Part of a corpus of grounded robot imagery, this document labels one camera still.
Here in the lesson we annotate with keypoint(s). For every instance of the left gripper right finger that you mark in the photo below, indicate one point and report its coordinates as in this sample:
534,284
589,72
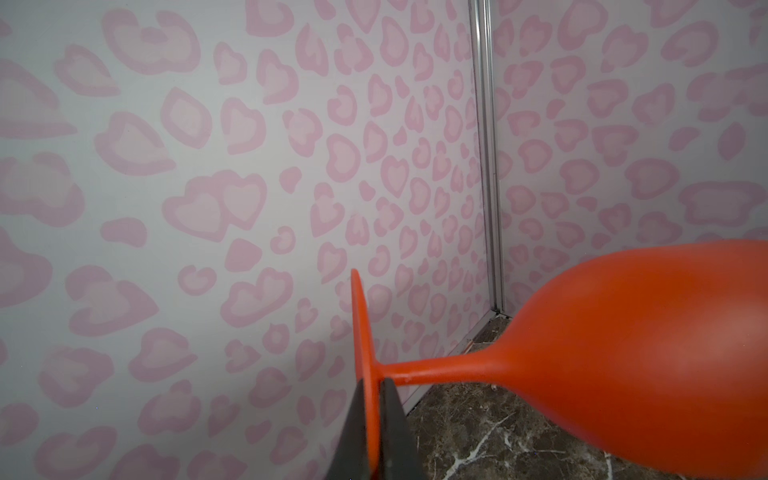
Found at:
399,459

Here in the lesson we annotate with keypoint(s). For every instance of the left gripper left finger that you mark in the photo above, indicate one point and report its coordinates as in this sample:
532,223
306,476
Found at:
350,461

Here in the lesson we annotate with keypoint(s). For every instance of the red wine glass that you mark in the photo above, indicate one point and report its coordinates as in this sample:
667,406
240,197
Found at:
657,355

